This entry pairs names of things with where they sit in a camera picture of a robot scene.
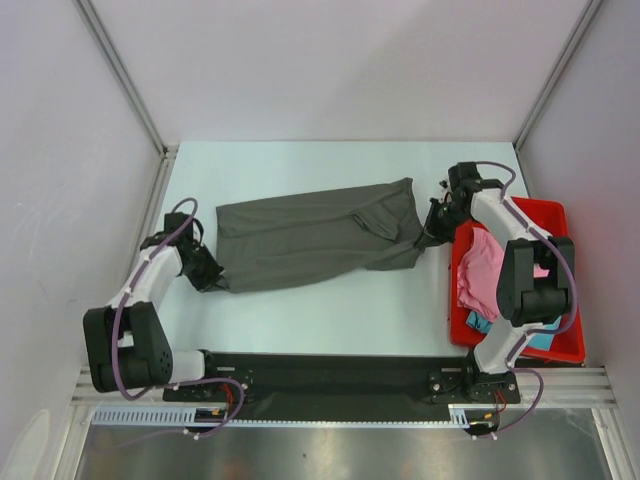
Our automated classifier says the red plastic bin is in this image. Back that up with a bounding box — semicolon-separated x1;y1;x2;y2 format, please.
448;197;586;364

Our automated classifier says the cable duct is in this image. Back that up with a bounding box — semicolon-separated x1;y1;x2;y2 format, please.
449;403;506;429
92;406;230;428

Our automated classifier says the right cable duct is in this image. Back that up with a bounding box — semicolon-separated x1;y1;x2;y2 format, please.
449;403;506;429

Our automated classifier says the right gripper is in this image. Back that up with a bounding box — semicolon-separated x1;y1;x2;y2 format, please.
415;197;474;249

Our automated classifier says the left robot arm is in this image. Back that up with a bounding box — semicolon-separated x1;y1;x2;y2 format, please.
83;212;223;400

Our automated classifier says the left aluminium corner post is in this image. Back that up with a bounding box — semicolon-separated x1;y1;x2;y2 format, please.
73;0;177;159

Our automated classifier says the aluminium corner post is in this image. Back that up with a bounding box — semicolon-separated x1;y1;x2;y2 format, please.
512;0;608;155
73;0;177;159

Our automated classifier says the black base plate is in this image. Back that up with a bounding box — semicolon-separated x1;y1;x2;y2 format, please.
163;353;521;423

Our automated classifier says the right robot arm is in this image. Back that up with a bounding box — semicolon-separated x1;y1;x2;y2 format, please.
414;162;578;404

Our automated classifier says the dark grey t shirt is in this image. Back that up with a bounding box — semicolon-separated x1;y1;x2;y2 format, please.
216;178;422;294

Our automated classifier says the pink t shirt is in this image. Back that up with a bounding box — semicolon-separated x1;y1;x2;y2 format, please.
457;227;551;321

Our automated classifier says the left cable duct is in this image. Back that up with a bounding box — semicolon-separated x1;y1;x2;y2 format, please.
92;406;230;428

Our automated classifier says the blue t shirt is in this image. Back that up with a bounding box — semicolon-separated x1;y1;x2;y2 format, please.
466;311;562;351

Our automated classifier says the right aluminium corner post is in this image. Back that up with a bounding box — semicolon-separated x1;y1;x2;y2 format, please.
512;0;608;155

